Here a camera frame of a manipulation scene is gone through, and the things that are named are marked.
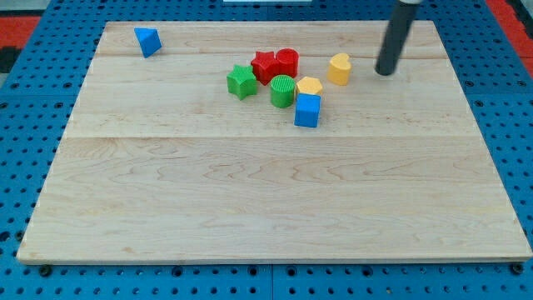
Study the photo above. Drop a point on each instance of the yellow heart block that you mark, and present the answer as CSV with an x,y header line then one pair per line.
x,y
339,69

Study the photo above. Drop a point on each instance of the green cylinder block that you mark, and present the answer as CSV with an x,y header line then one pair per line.
x,y
282,91

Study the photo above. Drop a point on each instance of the blue triangle block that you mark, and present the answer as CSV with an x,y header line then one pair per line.
x,y
148,39

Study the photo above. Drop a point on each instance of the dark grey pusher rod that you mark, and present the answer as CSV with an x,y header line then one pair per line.
x,y
396,34

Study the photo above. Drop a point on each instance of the red cylinder block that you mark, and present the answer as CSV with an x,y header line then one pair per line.
x,y
288,62

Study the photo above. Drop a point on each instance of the blue cube block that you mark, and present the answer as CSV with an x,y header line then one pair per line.
x,y
307,111

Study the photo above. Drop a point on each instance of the red star block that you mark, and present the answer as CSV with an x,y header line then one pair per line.
x,y
265,66

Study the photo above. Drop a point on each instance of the green star block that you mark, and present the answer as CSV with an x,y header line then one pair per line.
x,y
242,82

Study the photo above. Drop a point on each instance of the yellow hexagon block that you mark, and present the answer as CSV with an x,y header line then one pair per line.
x,y
309,85

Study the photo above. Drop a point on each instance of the light wooden board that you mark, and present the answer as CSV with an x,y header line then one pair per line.
x,y
159,164

